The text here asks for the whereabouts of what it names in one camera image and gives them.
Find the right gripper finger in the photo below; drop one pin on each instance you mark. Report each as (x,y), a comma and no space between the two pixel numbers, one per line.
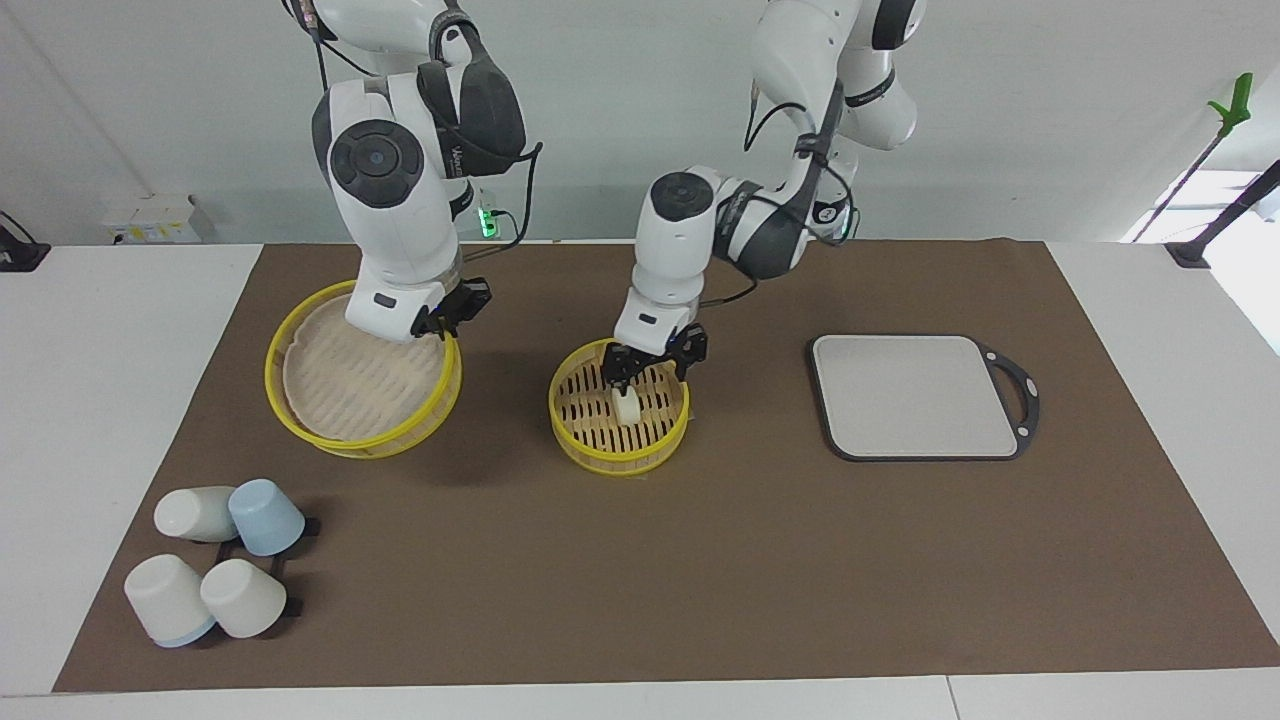
(428,322)
(456,320)

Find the black cup rack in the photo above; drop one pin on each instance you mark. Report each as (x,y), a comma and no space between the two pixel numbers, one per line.
(296,606)

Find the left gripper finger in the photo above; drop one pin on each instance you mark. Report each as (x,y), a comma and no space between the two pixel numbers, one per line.
(646,364)
(616,368)

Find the yellow bamboo steamer basket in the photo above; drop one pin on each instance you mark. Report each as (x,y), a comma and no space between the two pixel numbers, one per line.
(590,430)

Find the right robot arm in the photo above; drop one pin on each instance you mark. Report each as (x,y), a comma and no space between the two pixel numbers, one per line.
(385,220)

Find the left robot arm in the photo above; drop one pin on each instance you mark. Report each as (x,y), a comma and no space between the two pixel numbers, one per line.
(665,260)

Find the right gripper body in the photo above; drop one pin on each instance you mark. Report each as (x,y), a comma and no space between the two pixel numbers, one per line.
(474,296)

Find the white steamed bun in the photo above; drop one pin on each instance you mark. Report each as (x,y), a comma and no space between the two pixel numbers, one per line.
(627,407)

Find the white box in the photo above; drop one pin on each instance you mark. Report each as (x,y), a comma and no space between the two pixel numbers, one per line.
(150,220)

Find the pole with green tip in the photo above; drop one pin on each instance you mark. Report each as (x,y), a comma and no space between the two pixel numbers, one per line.
(1232,105)

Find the grey board with black rim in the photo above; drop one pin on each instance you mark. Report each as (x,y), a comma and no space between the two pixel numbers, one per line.
(910,395)

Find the white cup with blue rim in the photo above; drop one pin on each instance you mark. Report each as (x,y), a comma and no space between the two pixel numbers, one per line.
(165,598)

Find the black stand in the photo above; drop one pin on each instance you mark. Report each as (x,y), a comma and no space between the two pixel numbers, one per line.
(22,255)
(1225,220)

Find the light blue cup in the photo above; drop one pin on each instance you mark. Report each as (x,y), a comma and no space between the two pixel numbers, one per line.
(266,515)

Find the large yellow steamer basket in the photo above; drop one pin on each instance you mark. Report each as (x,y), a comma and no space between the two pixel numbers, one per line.
(355,390)

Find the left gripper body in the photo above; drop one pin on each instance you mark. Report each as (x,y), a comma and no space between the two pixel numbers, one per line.
(690,348)

